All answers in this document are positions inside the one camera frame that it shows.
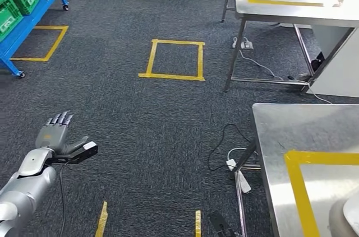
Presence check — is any black robot foot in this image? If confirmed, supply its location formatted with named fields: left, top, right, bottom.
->
left=207, top=211, right=237, bottom=237

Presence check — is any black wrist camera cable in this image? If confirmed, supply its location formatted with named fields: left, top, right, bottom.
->
left=57, top=161, right=70, bottom=237

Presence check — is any small black object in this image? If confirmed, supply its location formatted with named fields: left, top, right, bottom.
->
left=311, top=51, right=327, bottom=73

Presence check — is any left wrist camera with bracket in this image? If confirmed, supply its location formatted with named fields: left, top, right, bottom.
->
left=45, top=141, right=99, bottom=165

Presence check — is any blue metal shelf rack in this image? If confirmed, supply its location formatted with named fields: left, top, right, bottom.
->
left=0, top=0, right=70, bottom=79

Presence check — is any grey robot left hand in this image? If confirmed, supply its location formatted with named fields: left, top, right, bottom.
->
left=35, top=110, right=90, bottom=156

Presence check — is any steel workbench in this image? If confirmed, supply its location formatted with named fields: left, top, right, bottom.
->
left=232, top=103, right=359, bottom=237
left=221, top=0, right=359, bottom=93

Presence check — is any white cable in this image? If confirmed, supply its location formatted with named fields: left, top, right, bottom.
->
left=238, top=48, right=333, bottom=105
left=227, top=147, right=249, bottom=162

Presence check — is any grey power strip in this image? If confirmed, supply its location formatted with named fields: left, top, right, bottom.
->
left=232, top=36, right=255, bottom=50

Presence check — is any white triangular panel part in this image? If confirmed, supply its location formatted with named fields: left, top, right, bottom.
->
left=340, top=192, right=359, bottom=237

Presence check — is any white power strip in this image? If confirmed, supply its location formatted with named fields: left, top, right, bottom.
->
left=237, top=170, right=252, bottom=194

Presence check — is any black floor cable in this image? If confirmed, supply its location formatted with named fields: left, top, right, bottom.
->
left=207, top=123, right=254, bottom=172

